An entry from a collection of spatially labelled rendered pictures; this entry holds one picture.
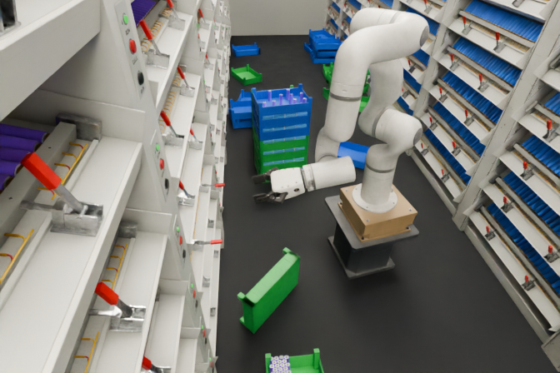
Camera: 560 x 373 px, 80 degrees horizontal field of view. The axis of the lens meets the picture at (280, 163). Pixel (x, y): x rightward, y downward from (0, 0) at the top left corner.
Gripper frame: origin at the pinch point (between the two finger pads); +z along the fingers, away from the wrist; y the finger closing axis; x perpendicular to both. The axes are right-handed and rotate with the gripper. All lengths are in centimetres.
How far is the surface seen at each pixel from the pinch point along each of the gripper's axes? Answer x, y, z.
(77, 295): 48, -63, 7
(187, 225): 11.0, -20.5, 16.5
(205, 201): -8.0, 8.6, 20.4
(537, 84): -4, 30, -113
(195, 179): 10.9, -2.2, 16.3
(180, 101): 31.1, 8.7, 14.6
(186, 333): -4.9, -40.0, 20.5
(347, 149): -79, 111, -55
